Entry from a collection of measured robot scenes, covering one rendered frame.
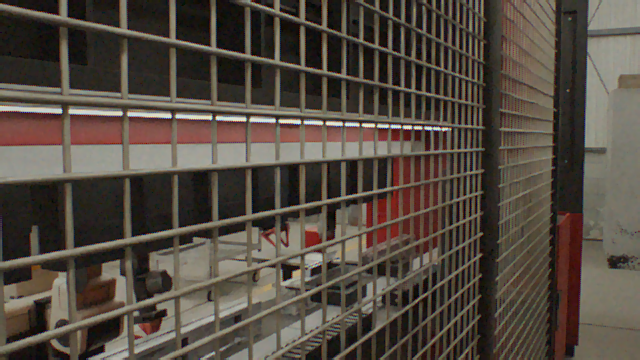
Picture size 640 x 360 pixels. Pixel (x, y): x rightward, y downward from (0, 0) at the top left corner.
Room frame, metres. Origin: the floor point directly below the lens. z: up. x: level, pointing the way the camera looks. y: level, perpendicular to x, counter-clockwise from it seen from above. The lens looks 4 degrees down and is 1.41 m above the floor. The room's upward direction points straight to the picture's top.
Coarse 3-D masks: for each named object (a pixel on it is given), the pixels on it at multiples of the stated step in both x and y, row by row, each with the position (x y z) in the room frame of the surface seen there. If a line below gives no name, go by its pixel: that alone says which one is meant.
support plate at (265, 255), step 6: (258, 252) 2.03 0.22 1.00; (264, 252) 2.04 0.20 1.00; (270, 252) 2.04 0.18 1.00; (282, 252) 2.04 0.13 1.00; (288, 252) 2.04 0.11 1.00; (246, 258) 1.97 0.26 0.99; (252, 258) 1.96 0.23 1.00; (258, 258) 1.94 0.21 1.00; (264, 258) 1.94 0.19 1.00; (270, 258) 1.93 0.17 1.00; (294, 258) 1.93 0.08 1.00; (294, 264) 1.87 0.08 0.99; (306, 264) 1.85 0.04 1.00
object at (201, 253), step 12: (156, 252) 5.02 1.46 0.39; (168, 252) 5.21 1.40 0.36; (180, 252) 5.34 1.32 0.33; (192, 252) 5.35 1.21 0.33; (204, 252) 5.35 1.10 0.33; (228, 252) 5.35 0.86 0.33; (240, 252) 5.24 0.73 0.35; (156, 264) 5.02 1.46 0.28; (180, 264) 4.91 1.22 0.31; (204, 264) 4.80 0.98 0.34; (180, 276) 4.92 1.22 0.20; (252, 276) 5.49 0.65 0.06
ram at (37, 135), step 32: (0, 128) 0.89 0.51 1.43; (32, 128) 0.94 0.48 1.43; (96, 128) 1.06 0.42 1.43; (160, 128) 1.20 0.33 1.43; (192, 128) 1.28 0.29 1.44; (224, 128) 1.38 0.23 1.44; (256, 128) 1.50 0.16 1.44; (288, 128) 1.63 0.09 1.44; (320, 128) 1.79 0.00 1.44; (352, 128) 1.99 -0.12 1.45; (384, 128) 2.24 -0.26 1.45; (416, 128) 2.55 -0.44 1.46; (0, 160) 0.89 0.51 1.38; (32, 160) 0.94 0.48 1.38; (96, 160) 1.05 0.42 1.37; (160, 160) 1.20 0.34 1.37; (192, 160) 1.28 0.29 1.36; (224, 160) 1.38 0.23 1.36; (256, 160) 1.50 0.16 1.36
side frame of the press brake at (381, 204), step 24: (528, 24) 2.40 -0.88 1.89; (528, 48) 2.40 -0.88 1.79; (504, 96) 2.45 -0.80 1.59; (504, 120) 2.45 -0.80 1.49; (504, 144) 2.45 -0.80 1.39; (408, 168) 2.67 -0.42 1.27; (408, 192) 2.67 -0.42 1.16; (384, 216) 2.73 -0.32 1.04; (384, 240) 2.73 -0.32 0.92; (432, 336) 2.60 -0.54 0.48
